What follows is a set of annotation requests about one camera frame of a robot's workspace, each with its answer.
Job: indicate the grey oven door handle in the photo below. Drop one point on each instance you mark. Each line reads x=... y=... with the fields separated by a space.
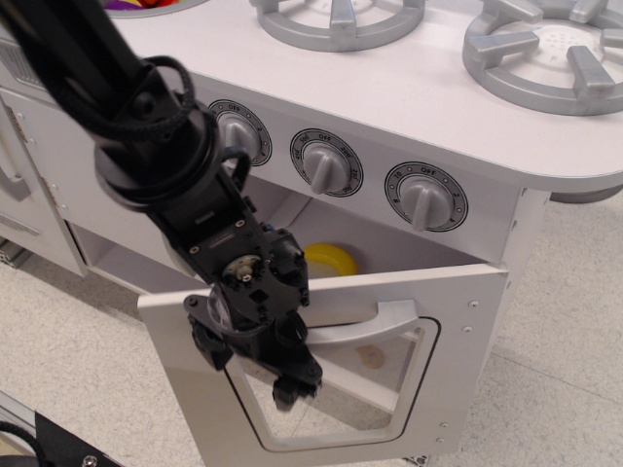
x=393 y=319

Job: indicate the silver right stove burner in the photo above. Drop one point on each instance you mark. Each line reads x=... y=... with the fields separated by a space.
x=556 y=57

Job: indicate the silver stove burner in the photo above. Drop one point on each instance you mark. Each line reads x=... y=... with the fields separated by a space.
x=343 y=33
x=556 y=57

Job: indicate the black mounting plate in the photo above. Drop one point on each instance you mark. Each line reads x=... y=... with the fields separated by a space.
x=63 y=448

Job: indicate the grey right stove knob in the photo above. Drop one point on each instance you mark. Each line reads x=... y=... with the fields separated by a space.
x=426 y=197

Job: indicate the white cabinet door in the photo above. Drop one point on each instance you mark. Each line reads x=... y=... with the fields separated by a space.
x=107 y=233

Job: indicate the aluminium extrusion rail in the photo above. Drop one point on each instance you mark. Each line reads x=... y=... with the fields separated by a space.
x=16 y=413

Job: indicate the silver left stove burner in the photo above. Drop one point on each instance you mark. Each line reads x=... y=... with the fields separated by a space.
x=343 y=33

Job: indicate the grey middle stove knob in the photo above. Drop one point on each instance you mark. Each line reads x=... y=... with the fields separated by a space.
x=327 y=163

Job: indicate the white toy oven door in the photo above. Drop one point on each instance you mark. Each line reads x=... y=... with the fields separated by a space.
x=416 y=403

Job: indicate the grey stove knob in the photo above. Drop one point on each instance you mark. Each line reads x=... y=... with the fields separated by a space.
x=426 y=197
x=240 y=127
x=327 y=163

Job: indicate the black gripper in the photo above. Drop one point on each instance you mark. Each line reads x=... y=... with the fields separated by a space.
x=278 y=345

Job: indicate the white far left door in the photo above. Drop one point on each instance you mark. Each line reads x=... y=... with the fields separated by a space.
x=29 y=215

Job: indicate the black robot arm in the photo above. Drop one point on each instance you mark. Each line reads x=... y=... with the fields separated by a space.
x=159 y=152

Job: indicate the grey far left handle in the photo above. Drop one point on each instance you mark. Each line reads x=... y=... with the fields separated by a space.
x=13 y=184

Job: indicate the white toy kitchen body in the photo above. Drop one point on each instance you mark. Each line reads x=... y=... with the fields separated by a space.
x=76 y=349

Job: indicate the grey left stove knob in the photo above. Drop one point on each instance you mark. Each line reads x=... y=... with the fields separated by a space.
x=240 y=127

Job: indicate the silver toy sink basin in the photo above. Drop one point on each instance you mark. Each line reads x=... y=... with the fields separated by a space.
x=146 y=9

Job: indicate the yellow toy banana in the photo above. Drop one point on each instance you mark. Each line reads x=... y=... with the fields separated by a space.
x=330 y=260

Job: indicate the grey vent grille panel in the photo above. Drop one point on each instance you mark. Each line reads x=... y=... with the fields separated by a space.
x=15 y=67

